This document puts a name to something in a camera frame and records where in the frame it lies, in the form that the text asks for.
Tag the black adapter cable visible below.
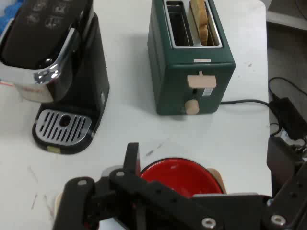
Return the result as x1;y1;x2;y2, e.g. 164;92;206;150
268;76;307;101

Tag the black toaster power cable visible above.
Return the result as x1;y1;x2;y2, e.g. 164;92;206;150
220;99;271;107

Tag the toasted bread slice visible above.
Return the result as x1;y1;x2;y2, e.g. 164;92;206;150
190;0;209;46

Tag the black power adapter brick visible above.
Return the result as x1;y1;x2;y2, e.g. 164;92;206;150
268;97;307;141

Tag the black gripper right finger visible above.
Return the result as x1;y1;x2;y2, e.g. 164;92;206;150
261;161;307;230

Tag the dark green two-slot toaster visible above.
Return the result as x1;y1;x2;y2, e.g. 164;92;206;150
147;0;237;117

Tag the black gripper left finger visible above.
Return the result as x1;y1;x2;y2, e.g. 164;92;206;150
52;142;224;230

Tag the red bowl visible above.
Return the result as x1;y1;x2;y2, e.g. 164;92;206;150
140;157;223;199

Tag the black capsule coffee machine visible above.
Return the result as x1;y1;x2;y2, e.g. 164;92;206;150
0;0;111;155

